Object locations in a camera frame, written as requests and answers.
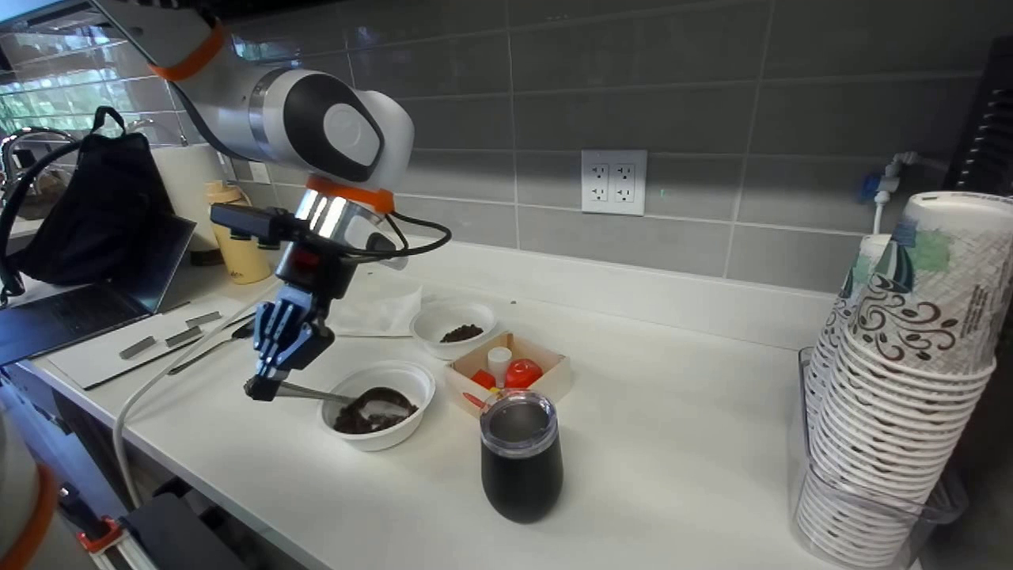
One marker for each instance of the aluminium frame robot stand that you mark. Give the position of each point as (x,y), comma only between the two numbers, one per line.
(65,453)

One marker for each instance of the white double wall outlet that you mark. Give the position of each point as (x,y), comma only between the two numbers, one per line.
(612,182)

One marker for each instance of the tall patterned paper cup stack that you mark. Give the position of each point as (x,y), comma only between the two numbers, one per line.
(895,423)

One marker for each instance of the small white bottle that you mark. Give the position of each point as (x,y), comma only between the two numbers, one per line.
(497,363)

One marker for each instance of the yellow bottle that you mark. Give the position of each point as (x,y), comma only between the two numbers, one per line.
(245,261)

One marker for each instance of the orange clamp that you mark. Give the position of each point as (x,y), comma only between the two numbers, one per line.
(103,535)

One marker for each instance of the short patterned paper cup stack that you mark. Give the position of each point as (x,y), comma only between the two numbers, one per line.
(868,269)

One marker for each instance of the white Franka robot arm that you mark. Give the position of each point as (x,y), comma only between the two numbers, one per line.
(306,122)

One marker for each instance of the black bag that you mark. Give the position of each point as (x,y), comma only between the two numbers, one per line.
(100,210)

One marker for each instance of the small grey metal bar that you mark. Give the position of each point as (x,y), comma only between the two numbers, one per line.
(203,317)
(138,345)
(180,338)

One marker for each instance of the small white bowl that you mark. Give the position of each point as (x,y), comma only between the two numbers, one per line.
(447,317)

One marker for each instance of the small red toy piece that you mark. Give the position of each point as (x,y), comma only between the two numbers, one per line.
(483,377)

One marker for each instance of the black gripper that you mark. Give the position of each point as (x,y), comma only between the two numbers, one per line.
(316,269)

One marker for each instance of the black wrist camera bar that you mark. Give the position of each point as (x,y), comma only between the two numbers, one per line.
(248,224)

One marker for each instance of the dark serving utensil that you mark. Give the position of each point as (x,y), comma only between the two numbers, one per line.
(206,356)

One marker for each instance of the black stemless tumbler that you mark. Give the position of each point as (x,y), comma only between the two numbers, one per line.
(520,462)

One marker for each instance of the long dark knife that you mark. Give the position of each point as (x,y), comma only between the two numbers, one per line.
(147,366)

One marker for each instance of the red toy tomato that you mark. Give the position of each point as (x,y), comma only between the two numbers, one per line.
(524,373)

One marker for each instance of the large white bowl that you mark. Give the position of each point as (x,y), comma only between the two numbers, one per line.
(412,383)

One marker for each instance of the white paper towel roll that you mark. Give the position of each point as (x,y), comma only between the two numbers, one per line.
(187,177)

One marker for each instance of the white folded napkin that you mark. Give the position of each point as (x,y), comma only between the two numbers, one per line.
(385,313)

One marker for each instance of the dark open laptop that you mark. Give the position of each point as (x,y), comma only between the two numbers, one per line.
(160,269)

